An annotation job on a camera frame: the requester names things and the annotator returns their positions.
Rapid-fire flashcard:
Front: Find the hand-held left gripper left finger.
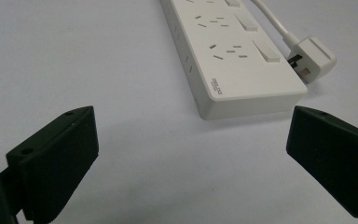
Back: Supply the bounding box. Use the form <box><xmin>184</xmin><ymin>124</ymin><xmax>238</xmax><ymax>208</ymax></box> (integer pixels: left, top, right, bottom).
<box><xmin>0</xmin><ymin>105</ymin><xmax>100</xmax><ymax>224</ymax></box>

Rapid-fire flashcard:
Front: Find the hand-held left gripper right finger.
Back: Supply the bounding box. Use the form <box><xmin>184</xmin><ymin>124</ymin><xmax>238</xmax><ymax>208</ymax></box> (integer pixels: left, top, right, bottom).
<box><xmin>285</xmin><ymin>105</ymin><xmax>358</xmax><ymax>222</ymax></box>

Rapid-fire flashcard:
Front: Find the white power plug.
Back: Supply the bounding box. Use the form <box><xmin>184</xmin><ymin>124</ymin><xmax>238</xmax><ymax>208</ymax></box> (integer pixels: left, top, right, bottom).
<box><xmin>287</xmin><ymin>35</ymin><xmax>337</xmax><ymax>85</ymax></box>

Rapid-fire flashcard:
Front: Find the white power strip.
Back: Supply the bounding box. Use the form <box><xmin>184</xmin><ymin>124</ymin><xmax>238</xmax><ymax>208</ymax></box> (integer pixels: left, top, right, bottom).
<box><xmin>159</xmin><ymin>0</ymin><xmax>309</xmax><ymax>121</ymax></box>

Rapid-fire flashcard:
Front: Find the white power cable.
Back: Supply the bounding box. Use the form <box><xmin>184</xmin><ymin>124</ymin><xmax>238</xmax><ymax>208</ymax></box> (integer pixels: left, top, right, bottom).
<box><xmin>251</xmin><ymin>0</ymin><xmax>300</xmax><ymax>49</ymax></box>

